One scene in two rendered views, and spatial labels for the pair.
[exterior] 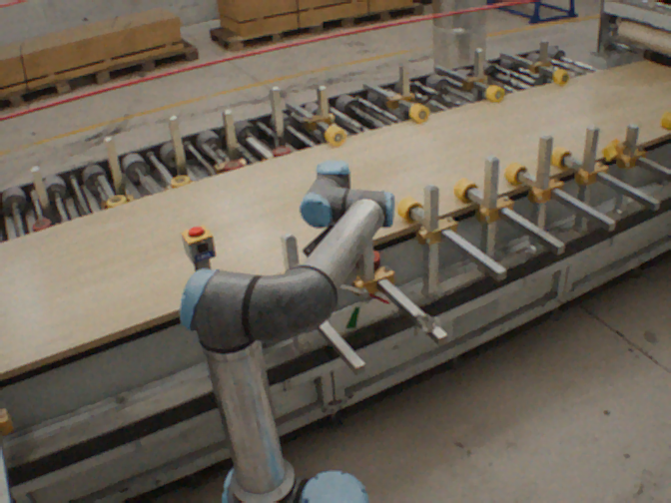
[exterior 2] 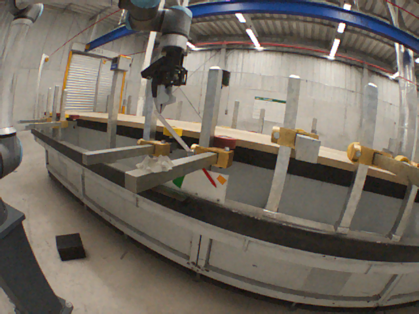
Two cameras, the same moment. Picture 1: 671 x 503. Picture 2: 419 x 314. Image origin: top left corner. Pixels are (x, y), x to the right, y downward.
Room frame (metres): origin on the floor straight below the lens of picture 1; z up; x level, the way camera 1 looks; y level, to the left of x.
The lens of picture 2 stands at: (1.35, -0.58, 0.97)
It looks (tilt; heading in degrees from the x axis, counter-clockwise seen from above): 12 degrees down; 50
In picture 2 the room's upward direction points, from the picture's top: 8 degrees clockwise
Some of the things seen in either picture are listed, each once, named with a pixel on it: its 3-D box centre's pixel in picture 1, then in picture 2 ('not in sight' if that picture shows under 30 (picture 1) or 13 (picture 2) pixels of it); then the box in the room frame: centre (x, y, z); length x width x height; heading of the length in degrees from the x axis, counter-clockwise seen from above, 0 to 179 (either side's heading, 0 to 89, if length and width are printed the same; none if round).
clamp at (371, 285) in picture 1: (372, 280); (211, 155); (1.75, -0.11, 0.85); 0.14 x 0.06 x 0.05; 116
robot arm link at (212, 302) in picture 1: (246, 419); (6, 80); (0.97, 0.22, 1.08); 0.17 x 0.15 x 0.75; 71
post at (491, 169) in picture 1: (488, 219); (362, 163); (1.96, -0.54, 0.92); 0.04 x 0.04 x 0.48; 26
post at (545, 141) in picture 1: (540, 195); (416, 173); (2.07, -0.77, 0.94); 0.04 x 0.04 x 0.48; 26
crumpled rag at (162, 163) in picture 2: (427, 318); (159, 160); (1.50, -0.25, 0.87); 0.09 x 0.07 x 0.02; 26
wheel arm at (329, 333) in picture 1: (324, 328); (138, 151); (1.56, 0.05, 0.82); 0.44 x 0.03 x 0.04; 26
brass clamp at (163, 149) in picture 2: not in sight; (152, 147); (1.63, 0.11, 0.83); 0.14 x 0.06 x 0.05; 116
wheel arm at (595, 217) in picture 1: (561, 197); not in sight; (2.03, -0.83, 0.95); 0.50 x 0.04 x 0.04; 26
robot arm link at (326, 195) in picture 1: (325, 203); (145, 17); (1.49, 0.02, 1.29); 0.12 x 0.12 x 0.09; 71
